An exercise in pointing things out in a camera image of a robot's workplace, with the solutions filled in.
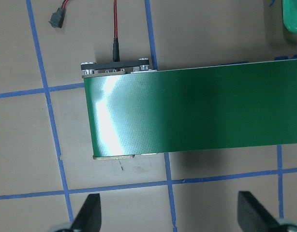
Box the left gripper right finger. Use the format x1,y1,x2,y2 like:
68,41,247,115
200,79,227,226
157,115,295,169
237,191,280,232

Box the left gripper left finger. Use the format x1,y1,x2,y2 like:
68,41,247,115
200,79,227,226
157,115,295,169
70,193,101,232

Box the green conveyor belt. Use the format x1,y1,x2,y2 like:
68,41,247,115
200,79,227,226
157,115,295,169
83,59,297,159

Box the green plastic tray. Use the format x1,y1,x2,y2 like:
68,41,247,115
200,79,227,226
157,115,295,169
282,0,297,34

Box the red black power cable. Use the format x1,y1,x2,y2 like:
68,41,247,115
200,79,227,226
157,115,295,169
48,0,121,62

